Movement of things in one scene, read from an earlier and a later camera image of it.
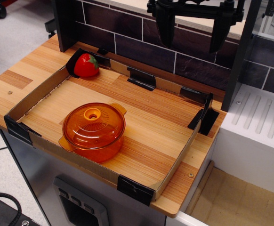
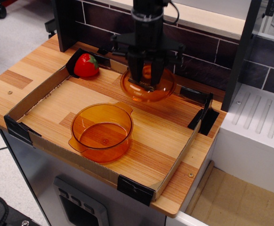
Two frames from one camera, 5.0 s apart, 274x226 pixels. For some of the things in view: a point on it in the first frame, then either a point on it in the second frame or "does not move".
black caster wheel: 0,11 does not move
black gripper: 227,13 → 148,41
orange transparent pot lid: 93,125 → 143,91
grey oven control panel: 81,209 does not move
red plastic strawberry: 85,65 does not move
